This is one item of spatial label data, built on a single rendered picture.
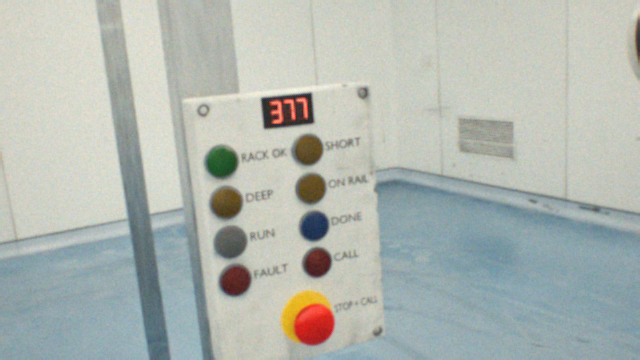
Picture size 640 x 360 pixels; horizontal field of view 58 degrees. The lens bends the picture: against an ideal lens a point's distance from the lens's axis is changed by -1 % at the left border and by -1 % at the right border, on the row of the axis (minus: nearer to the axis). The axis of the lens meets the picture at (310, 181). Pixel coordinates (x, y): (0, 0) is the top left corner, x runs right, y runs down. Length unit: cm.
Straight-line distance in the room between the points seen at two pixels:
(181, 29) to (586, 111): 346
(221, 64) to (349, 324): 28
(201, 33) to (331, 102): 14
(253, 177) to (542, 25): 363
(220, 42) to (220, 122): 9
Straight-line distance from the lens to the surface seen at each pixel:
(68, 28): 426
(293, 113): 52
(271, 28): 467
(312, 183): 53
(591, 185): 394
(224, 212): 51
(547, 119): 407
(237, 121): 51
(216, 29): 57
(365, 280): 59
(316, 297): 57
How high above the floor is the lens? 110
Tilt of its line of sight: 12 degrees down
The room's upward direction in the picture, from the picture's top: 5 degrees counter-clockwise
